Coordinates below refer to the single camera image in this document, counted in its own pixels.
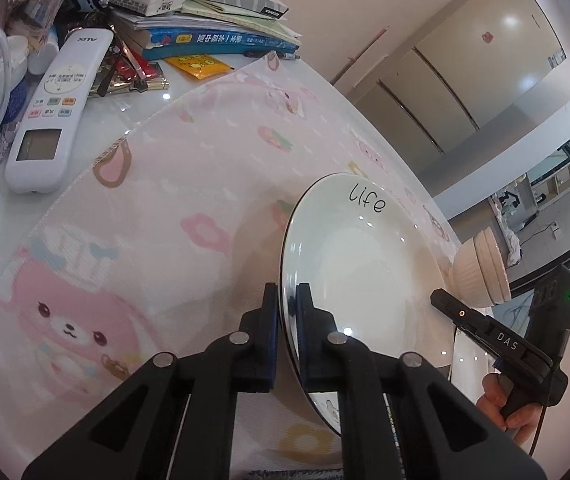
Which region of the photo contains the stack of books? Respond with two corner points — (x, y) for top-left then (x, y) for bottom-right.
(107, 0), (300, 61)

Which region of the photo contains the orange snack packet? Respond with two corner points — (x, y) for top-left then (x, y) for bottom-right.
(166, 54), (233, 80)

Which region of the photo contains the pink strawberry bowl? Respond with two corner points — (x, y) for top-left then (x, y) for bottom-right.
(448, 228), (512, 309)

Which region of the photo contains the red broom with dustpan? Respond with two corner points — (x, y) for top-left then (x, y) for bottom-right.
(331, 26), (389, 86)

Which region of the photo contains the beige three-door refrigerator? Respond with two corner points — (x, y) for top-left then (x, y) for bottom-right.
(351, 0), (566, 174)

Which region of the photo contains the white plate life lettering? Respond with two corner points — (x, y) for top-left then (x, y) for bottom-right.
(278, 171), (455, 438)

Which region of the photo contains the bathroom vanity cabinet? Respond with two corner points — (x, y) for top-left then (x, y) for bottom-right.
(488, 196), (522, 268)

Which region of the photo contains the person's right hand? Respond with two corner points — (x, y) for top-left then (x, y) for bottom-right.
(476, 373), (542, 445)

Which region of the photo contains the white air conditioner remote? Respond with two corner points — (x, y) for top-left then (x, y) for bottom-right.
(5, 28), (114, 194)

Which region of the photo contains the pink cartoon table mat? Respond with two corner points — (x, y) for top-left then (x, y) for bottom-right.
(0, 61), (456, 479)

